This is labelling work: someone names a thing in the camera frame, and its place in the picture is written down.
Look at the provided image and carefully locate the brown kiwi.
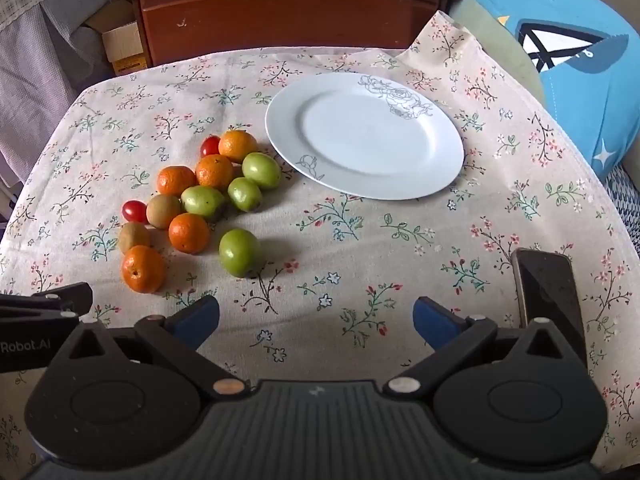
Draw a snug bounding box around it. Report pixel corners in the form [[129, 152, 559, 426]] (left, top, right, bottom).
[[118, 222, 152, 256], [146, 194, 182, 230]]

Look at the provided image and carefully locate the blue shark pillow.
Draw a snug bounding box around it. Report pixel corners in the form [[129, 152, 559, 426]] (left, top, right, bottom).
[[434, 0, 640, 182]]

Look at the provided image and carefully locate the blue patterned cloth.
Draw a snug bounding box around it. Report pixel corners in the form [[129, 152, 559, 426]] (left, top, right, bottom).
[[602, 162, 640, 253]]

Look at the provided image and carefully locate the cardboard box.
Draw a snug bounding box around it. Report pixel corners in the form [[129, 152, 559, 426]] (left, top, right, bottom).
[[82, 0, 149, 77]]

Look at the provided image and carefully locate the black smartphone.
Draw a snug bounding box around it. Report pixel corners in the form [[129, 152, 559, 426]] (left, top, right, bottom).
[[510, 248, 587, 367]]

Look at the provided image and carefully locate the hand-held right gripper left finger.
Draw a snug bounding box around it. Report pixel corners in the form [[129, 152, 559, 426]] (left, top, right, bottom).
[[50, 295, 247, 400]]

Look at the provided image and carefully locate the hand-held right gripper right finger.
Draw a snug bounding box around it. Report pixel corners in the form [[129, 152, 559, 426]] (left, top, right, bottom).
[[384, 296, 587, 400]]

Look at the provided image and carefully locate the floral tablecloth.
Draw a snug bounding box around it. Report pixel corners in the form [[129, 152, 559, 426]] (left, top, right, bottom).
[[0, 10, 640, 473]]

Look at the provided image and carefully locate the white floral plate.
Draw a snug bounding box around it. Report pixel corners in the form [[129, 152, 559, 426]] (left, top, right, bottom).
[[264, 72, 465, 201]]

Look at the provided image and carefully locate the grey-green cushion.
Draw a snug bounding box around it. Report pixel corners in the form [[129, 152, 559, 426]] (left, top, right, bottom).
[[448, 0, 547, 103]]

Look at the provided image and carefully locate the orange mandarin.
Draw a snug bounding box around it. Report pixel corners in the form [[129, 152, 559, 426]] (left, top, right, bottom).
[[168, 213, 211, 255], [218, 130, 259, 163], [156, 165, 197, 197], [195, 154, 235, 191], [121, 245, 166, 294]]

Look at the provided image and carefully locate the grey checked cloth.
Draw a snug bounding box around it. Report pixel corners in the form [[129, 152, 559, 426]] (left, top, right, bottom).
[[0, 0, 117, 188]]

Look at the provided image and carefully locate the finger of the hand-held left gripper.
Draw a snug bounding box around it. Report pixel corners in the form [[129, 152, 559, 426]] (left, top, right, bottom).
[[0, 282, 95, 317]]

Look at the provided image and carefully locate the green jujube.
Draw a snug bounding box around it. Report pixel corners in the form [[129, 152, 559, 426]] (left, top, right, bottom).
[[180, 185, 227, 219], [242, 152, 282, 191], [218, 228, 262, 278], [227, 176, 263, 212]]

